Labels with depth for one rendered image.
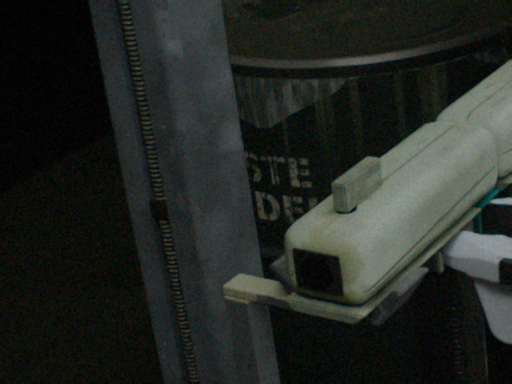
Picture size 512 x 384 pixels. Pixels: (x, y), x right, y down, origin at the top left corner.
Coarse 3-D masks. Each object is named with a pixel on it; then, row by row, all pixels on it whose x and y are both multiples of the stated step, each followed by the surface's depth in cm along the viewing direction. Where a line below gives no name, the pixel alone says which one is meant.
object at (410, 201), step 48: (480, 96) 76; (432, 144) 70; (480, 144) 71; (336, 192) 63; (384, 192) 65; (432, 192) 66; (480, 192) 71; (288, 240) 63; (336, 240) 62; (384, 240) 63; (432, 240) 67; (336, 288) 62; (384, 288) 64; (432, 288) 73; (432, 336) 74; (480, 336) 75
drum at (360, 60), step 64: (256, 64) 171; (320, 64) 168; (384, 64) 168; (448, 64) 171; (256, 128) 177; (320, 128) 173; (384, 128) 172; (256, 192) 182; (320, 192) 177; (320, 320) 186
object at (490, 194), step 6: (486, 192) 74; (492, 192) 74; (498, 192) 74; (486, 198) 73; (492, 198) 74; (474, 204) 73; (480, 204) 73; (480, 210) 73; (474, 216) 73; (480, 216) 73; (474, 222) 73; (480, 222) 73; (474, 228) 73; (480, 228) 73; (480, 234) 73
